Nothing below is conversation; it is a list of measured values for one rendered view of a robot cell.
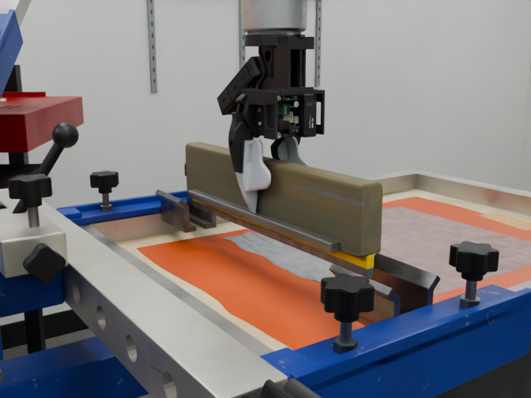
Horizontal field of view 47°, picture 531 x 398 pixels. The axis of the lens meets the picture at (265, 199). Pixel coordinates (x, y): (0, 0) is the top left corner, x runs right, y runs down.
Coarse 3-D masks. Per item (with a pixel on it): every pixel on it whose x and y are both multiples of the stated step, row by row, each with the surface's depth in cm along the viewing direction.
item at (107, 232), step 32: (384, 192) 126; (448, 192) 123; (480, 192) 117; (512, 192) 112; (96, 224) 92; (128, 224) 95; (160, 224) 98; (128, 256) 77; (512, 288) 66; (224, 320) 58; (256, 352) 52
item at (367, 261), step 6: (204, 204) 90; (222, 210) 85; (252, 222) 79; (282, 234) 74; (312, 246) 69; (336, 252) 66; (342, 252) 65; (342, 258) 65; (348, 258) 64; (354, 258) 63; (360, 258) 63; (366, 258) 62; (372, 258) 62; (354, 264) 64; (360, 264) 63; (366, 264) 62; (372, 264) 62
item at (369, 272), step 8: (200, 208) 91; (208, 208) 89; (224, 216) 85; (232, 216) 83; (240, 224) 82; (248, 224) 80; (264, 232) 77; (272, 232) 76; (280, 240) 74; (288, 240) 73; (296, 248) 72; (304, 248) 70; (312, 248) 69; (320, 256) 68; (328, 256) 67; (336, 264) 66; (344, 264) 65; (352, 264) 64; (360, 272) 63; (368, 272) 62
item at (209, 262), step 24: (384, 216) 108; (408, 216) 108; (432, 216) 108; (456, 216) 109; (480, 216) 109; (192, 240) 95; (216, 240) 95; (384, 240) 95; (408, 240) 95; (168, 264) 84; (192, 264) 84; (216, 264) 84; (240, 264) 84; (264, 264) 84
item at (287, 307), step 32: (480, 224) 104; (416, 256) 87; (448, 256) 87; (512, 256) 87; (224, 288) 75; (256, 288) 75; (288, 288) 75; (320, 288) 75; (448, 288) 75; (256, 320) 66; (288, 320) 66; (320, 320) 66
